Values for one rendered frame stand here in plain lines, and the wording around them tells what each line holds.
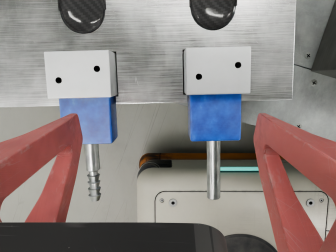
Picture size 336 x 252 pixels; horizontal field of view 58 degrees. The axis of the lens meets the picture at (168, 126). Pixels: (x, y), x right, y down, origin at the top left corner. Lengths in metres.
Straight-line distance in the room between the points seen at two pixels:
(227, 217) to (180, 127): 0.38
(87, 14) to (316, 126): 0.25
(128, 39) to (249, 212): 0.76
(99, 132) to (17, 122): 1.01
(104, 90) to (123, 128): 0.91
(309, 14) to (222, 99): 0.14
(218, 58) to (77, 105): 0.12
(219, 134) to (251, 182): 0.67
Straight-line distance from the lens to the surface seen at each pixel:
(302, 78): 0.35
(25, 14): 0.29
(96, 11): 0.28
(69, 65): 0.25
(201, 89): 0.24
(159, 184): 0.89
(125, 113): 1.14
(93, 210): 1.26
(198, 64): 0.24
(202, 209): 0.92
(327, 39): 0.34
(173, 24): 0.27
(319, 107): 0.36
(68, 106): 0.26
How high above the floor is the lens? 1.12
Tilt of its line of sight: 81 degrees down
